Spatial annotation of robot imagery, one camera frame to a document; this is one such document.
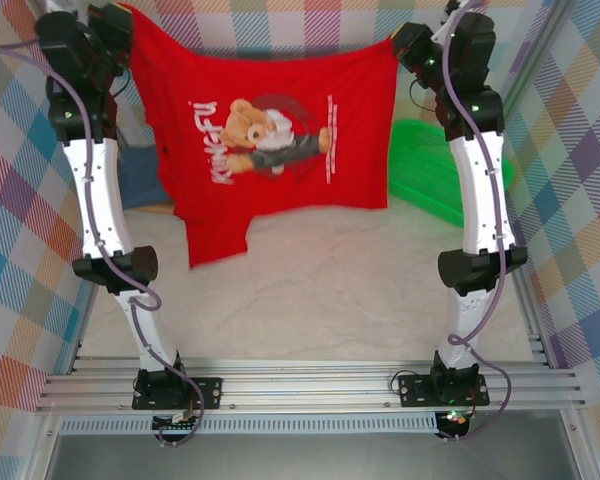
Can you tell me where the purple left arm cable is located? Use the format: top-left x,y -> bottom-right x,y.
0,42 -> 214,449

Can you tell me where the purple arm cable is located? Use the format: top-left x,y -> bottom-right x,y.
440,0 -> 514,444
0,42 -> 214,449

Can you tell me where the white slotted cable duct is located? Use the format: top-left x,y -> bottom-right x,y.
59,417 -> 439,436

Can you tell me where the aluminium corner post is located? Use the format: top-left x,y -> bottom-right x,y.
494,0 -> 574,101

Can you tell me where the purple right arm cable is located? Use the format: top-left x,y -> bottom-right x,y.
440,0 -> 514,444

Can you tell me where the small circuit board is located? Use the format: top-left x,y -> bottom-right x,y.
152,412 -> 201,432
437,409 -> 472,437

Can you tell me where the green plastic basket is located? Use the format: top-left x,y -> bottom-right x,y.
387,118 -> 514,229

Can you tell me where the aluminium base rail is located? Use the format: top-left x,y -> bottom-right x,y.
34,357 -> 586,414

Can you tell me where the folded blue t-shirt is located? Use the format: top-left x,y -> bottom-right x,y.
117,144 -> 174,209

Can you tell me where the red printed t-shirt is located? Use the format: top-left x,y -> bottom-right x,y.
119,3 -> 399,271

